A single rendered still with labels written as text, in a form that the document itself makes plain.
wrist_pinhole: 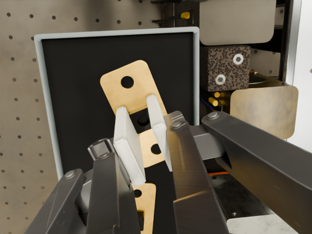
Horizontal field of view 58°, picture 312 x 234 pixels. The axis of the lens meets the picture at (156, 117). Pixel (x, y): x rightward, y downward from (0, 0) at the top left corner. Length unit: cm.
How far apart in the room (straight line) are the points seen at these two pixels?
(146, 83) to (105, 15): 51
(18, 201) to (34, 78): 36
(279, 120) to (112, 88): 25
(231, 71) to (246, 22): 6
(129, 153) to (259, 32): 26
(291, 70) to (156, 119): 35
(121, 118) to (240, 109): 22
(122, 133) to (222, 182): 34
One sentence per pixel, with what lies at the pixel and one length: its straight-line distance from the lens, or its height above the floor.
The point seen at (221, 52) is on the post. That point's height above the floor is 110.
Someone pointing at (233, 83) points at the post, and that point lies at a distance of 34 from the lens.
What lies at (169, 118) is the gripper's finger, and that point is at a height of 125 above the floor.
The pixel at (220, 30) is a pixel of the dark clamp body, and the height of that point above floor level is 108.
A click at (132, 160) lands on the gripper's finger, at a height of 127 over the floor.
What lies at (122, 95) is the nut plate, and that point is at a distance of 22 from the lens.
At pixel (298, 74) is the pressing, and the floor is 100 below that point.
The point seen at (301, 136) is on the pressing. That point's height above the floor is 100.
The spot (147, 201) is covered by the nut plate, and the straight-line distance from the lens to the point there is 30.
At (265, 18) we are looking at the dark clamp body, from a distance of 37.
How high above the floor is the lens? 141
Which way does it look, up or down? 72 degrees down
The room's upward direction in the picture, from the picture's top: 162 degrees clockwise
